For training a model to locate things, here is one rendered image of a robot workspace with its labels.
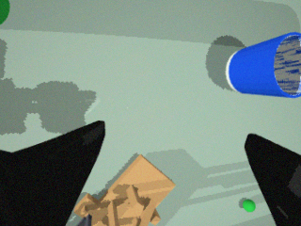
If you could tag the green ball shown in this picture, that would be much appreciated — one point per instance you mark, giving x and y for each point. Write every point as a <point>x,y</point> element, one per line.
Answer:
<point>249,205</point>

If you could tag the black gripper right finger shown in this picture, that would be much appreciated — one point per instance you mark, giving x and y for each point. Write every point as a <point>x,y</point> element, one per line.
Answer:
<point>278,173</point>

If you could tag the blue cup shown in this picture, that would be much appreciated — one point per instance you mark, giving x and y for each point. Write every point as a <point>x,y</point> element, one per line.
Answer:
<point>270,68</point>

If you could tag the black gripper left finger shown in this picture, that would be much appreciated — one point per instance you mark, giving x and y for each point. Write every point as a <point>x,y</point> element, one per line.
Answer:
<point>39,185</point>

